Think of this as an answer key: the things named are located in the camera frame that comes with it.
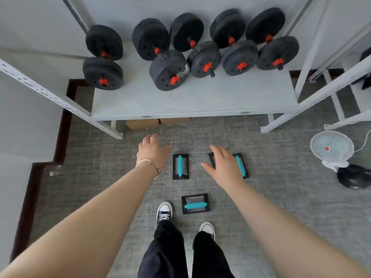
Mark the person's right hand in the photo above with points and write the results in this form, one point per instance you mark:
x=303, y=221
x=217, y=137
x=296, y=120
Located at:
x=227, y=170

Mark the person's left hand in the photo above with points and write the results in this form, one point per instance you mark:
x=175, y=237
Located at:
x=150, y=153

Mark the person's right thumb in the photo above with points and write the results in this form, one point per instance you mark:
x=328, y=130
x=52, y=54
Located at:
x=208, y=168

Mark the person's left thumb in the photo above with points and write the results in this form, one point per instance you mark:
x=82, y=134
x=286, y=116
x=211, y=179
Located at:
x=166, y=151

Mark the person's left forearm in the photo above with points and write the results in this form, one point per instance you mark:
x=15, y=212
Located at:
x=92, y=222

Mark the person's right forearm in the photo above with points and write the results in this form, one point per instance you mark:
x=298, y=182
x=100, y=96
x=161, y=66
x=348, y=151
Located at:
x=284, y=234

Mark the brown cardboard box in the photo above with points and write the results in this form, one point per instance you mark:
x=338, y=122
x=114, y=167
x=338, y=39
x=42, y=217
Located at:
x=142, y=123

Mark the black and white left sneaker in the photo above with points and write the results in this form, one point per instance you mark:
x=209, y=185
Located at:
x=164, y=211

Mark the black and white sneaker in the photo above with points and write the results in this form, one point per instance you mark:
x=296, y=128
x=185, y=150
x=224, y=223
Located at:
x=207, y=228
x=164, y=211

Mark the black and white right sneaker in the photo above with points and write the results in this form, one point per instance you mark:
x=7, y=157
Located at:
x=207, y=228

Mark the white metal shelving rack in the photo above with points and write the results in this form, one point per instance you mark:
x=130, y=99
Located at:
x=337, y=104
x=203, y=95

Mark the black dumbbell with red collars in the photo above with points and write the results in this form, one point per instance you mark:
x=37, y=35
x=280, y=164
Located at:
x=103, y=72
x=204, y=59
x=276, y=52
x=166, y=69
x=239, y=57

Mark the black trousers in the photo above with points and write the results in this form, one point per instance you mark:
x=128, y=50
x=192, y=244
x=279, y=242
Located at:
x=165, y=251

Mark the small white fan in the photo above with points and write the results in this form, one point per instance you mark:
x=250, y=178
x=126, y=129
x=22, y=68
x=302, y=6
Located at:
x=332, y=147

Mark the black kettlebell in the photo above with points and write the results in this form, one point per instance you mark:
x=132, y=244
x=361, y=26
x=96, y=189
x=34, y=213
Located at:
x=353, y=176

